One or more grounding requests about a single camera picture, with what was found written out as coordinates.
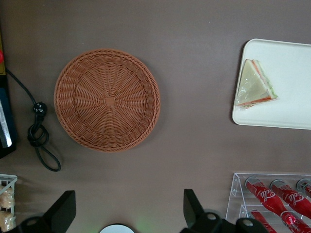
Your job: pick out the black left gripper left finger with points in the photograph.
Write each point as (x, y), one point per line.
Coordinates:
(63, 213)

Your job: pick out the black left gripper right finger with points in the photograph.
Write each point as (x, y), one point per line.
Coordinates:
(193, 211)

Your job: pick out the triangular sandwich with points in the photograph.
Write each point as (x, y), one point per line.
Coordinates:
(252, 85)

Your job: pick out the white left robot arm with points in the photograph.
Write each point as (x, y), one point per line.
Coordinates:
(116, 229)

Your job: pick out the round brown wicker basket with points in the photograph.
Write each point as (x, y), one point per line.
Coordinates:
(107, 100)

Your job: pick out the cream rectangular tray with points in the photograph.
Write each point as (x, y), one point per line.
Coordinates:
(286, 72)

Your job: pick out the clear acrylic bottle rack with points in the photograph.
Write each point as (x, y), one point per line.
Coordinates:
(234, 194)

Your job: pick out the clear bag of fried snacks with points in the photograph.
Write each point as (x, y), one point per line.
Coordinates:
(6, 219)
(6, 197)

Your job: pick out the clear acrylic snack shelf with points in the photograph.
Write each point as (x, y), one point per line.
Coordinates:
(12, 178)

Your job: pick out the red Coca-Cola bottle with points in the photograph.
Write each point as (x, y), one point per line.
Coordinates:
(305, 185)
(261, 222)
(294, 197)
(267, 199)

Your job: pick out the black machine with yellow panel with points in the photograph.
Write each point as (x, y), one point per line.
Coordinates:
(6, 121)

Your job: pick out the red emergency stop button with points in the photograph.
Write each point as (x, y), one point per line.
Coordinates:
(1, 56)

